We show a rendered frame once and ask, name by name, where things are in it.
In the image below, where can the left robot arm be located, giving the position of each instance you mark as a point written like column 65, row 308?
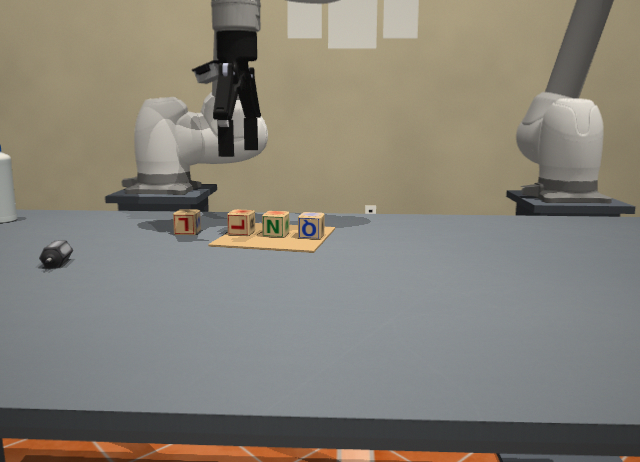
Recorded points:
column 568, row 143

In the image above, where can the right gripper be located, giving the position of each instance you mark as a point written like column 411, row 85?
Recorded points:
column 237, row 48

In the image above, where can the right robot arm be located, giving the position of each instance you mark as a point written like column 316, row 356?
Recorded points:
column 168, row 138

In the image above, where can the tan flat mat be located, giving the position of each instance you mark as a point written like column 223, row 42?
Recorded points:
column 290, row 242

